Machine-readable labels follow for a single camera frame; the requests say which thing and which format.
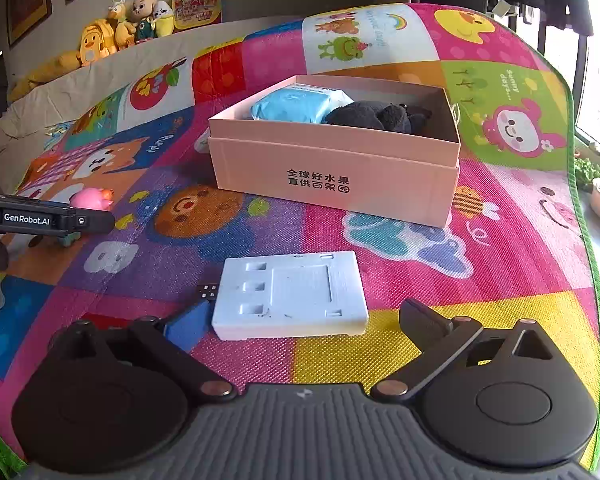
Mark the black plush toy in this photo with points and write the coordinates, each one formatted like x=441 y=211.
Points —
x=370 y=115

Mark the white clothes tag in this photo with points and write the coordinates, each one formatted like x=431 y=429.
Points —
x=503 y=7

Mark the boy doll plush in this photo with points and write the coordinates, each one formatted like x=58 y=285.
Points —
x=144 y=15

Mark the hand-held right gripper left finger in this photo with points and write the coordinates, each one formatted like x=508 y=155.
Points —
x=185 y=324

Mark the yellow duck backpack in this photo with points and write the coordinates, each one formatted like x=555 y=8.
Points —
x=96 y=45

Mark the long yellow plush pillow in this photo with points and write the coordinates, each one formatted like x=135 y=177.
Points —
x=45 y=75

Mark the yellow plush animal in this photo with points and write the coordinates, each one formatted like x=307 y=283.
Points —
x=121 y=25

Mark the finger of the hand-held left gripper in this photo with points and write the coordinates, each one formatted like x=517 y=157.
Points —
x=94 y=222

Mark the white moulded plastic tray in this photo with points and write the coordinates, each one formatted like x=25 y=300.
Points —
x=290 y=300

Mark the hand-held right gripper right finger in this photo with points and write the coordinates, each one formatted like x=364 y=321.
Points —
x=420 y=320

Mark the colourful picture book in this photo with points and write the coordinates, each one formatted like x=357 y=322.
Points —
x=197 y=6

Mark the pink pig toy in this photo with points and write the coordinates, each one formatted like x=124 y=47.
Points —
x=91 y=199

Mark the banana plush toy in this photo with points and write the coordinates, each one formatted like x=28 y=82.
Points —
x=163 y=19

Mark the pink cardboard box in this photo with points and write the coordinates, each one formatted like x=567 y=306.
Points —
x=330 y=180

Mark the blue wet wipes packet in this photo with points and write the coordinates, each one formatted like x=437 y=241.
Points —
x=295 y=105

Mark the colourful cartoon play mat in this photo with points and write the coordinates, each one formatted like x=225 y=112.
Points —
x=280 y=240

